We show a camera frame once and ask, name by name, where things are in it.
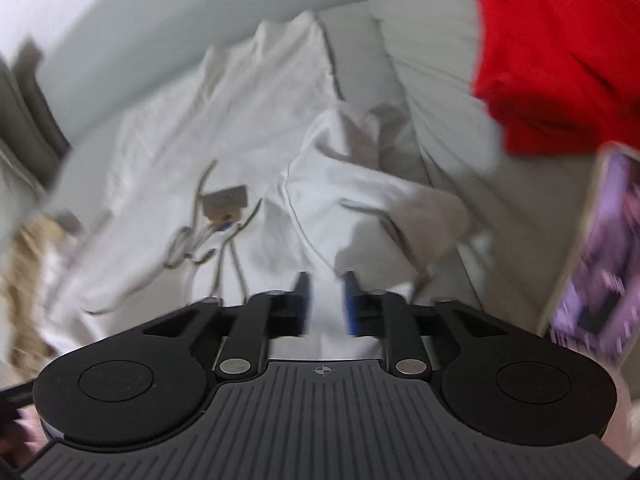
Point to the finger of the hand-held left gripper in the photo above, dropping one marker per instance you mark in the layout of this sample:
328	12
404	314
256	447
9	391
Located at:
15	396

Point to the white t-shirt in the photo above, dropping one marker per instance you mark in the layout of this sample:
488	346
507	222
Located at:
150	160

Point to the dark grey cushion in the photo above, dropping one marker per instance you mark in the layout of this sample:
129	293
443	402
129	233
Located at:
25	125

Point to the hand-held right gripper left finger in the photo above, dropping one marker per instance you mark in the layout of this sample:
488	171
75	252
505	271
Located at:
303	305

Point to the khaki shorts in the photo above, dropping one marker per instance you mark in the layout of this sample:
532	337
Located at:
25	285

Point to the pink fluffy garment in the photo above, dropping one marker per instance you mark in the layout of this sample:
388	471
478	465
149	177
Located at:
31	422

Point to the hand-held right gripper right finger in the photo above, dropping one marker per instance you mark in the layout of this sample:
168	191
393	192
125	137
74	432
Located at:
350	305

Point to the smartphone in pale case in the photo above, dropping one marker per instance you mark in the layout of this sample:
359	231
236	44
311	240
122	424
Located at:
600	260

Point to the grey sofa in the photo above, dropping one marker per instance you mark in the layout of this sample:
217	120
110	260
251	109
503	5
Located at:
440	85

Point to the red folded cloth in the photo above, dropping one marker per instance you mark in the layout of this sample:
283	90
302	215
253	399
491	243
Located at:
550	60

